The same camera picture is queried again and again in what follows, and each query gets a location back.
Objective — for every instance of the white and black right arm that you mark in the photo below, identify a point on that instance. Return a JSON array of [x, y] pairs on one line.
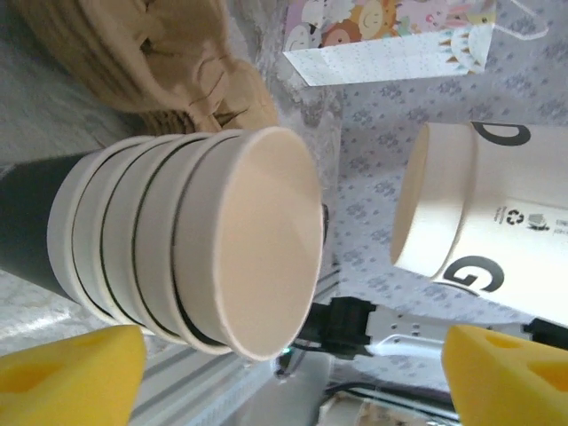
[[408, 326]]

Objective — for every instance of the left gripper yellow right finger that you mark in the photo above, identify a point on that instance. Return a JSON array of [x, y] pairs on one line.
[[510, 390]]

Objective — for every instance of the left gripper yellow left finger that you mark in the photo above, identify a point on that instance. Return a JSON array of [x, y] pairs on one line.
[[62, 386]]

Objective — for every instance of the animal print paper gift bag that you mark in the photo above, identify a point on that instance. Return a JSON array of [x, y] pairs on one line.
[[377, 57]]

